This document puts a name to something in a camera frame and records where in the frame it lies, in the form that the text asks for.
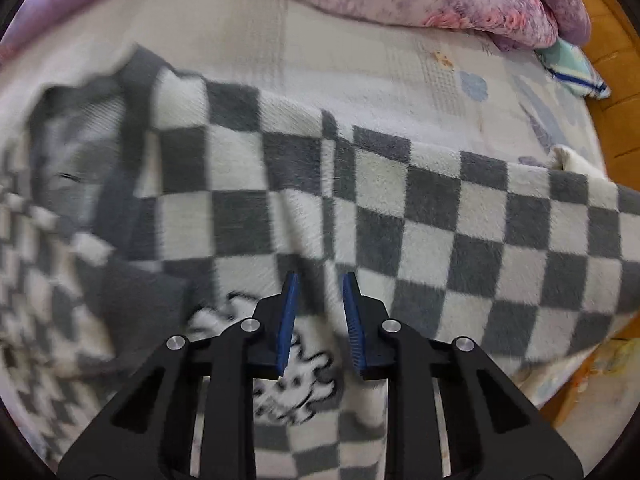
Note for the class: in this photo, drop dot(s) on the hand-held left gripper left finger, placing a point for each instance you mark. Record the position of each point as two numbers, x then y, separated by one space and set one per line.
288 320

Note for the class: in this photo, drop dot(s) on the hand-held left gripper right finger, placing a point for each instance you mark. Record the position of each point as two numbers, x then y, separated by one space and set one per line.
351 320

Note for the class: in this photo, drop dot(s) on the grey white checkered fleece garment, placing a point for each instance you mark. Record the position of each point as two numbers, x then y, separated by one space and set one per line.
280 195

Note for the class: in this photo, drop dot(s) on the pale patterned bed sheet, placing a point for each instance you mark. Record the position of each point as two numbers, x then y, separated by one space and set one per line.
300 45

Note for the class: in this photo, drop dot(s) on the cream cloth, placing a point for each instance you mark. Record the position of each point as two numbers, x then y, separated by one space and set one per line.
580 162

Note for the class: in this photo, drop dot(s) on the green white striped pillow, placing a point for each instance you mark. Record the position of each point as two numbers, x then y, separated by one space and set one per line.
570 62

